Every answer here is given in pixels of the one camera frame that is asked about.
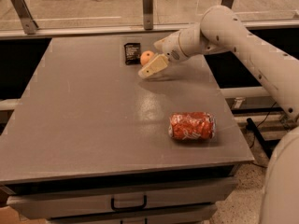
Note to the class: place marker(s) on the middle metal rail bracket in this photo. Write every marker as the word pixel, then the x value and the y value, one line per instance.
pixel 147 14

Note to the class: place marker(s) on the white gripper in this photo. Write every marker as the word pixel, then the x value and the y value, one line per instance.
pixel 172 49

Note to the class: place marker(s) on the grey drawer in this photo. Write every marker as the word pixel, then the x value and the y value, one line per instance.
pixel 170 215
pixel 97 201

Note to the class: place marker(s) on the black bar on floor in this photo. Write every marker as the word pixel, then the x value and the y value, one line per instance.
pixel 267 145

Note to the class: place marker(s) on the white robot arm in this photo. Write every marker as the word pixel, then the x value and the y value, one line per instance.
pixel 220 30

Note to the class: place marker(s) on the crushed red soda can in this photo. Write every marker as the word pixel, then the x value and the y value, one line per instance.
pixel 192 126

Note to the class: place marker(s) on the grey upper drawer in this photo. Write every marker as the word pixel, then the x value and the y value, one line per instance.
pixel 97 201

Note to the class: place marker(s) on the grey horizontal rail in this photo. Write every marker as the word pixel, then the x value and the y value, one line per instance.
pixel 134 29

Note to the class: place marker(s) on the left metal rail bracket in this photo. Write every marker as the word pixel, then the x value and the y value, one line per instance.
pixel 28 24

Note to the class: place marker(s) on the grey lower drawer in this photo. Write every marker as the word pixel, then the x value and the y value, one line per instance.
pixel 170 215

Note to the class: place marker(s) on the orange fruit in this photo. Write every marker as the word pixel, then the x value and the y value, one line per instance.
pixel 146 56

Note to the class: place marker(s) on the black drawer handle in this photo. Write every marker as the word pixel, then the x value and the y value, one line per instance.
pixel 129 205

